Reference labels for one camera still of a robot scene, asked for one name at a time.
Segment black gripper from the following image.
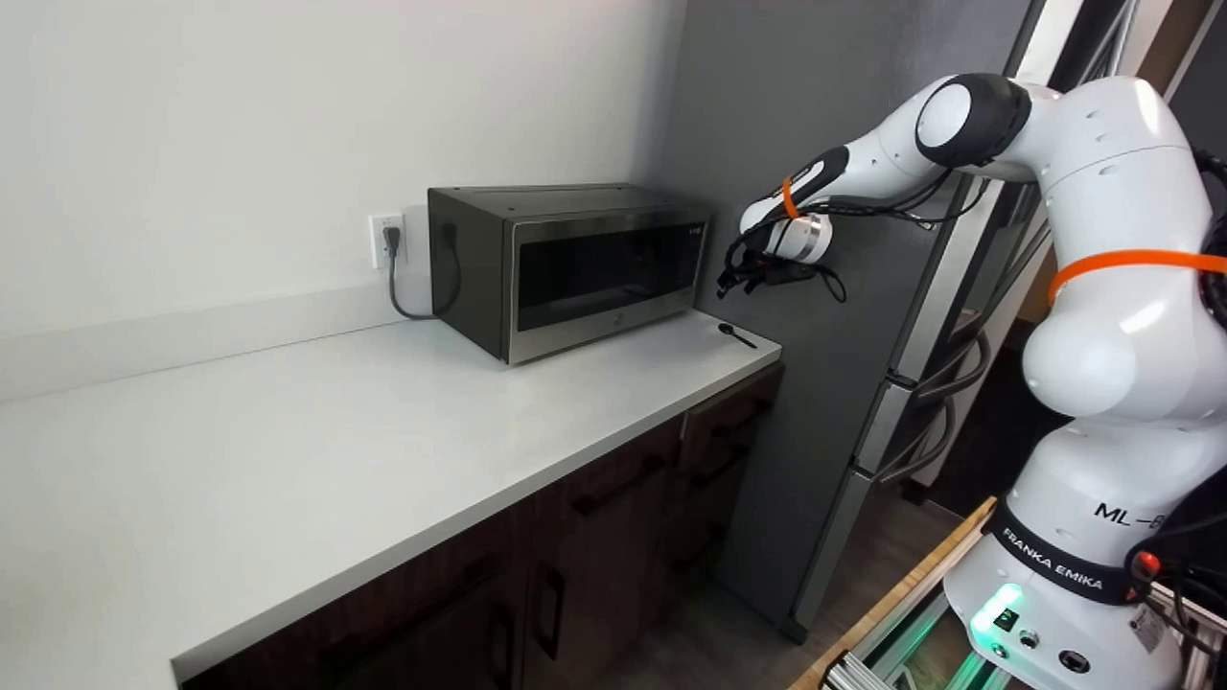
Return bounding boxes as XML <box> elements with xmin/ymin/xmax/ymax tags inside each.
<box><xmin>716</xmin><ymin>219</ymin><xmax>831</xmax><ymax>297</ymax></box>

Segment white wall outlet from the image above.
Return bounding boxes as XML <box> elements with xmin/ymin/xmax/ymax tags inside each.
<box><xmin>367</xmin><ymin>210</ymin><xmax>408</xmax><ymax>270</ymax></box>

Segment black microwave power cord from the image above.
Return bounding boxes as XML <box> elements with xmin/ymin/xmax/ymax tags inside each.
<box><xmin>383</xmin><ymin>223</ymin><xmax>459</xmax><ymax>326</ymax></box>

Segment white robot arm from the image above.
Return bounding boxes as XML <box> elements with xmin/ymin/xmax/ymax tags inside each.
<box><xmin>716</xmin><ymin>72</ymin><xmax>1227</xmax><ymax>690</ymax></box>

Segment wooden robot cart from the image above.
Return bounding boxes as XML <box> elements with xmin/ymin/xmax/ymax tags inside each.
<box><xmin>790</xmin><ymin>498</ymin><xmax>1227</xmax><ymax>690</ymax></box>

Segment stainless steel refrigerator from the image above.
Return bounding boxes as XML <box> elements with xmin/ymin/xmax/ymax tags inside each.
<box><xmin>675</xmin><ymin>0</ymin><xmax>1086</xmax><ymax>639</ymax></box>

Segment stainless steel microwave oven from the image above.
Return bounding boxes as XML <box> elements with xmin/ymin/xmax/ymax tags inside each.
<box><xmin>427</xmin><ymin>186</ymin><xmax>714</xmax><ymax>365</ymax></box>

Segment dark wood base cabinets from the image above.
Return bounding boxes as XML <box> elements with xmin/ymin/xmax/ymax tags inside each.
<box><xmin>186</xmin><ymin>365</ymin><xmax>783</xmax><ymax>690</ymax></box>

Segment black pen on counter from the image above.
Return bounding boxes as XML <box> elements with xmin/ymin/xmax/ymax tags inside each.
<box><xmin>716</xmin><ymin>321</ymin><xmax>758</xmax><ymax>349</ymax></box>

